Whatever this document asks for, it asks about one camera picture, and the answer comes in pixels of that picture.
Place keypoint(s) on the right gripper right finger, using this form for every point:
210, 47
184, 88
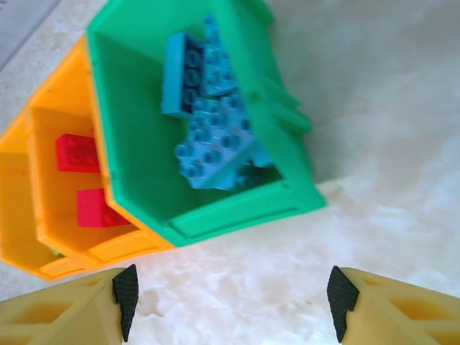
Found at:
395, 316

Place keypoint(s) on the blue lego brick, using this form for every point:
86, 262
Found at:
215, 151
219, 72
172, 79

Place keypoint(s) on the green plastic bin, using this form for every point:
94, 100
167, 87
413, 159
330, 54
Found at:
136, 143

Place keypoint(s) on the small green lego brick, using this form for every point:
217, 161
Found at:
56, 253

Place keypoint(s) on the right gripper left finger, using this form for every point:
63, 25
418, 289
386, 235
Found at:
72, 316

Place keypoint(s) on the red lego brick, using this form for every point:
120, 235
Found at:
97, 210
77, 152

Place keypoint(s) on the orange plastic bin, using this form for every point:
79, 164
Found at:
64, 201
14, 215

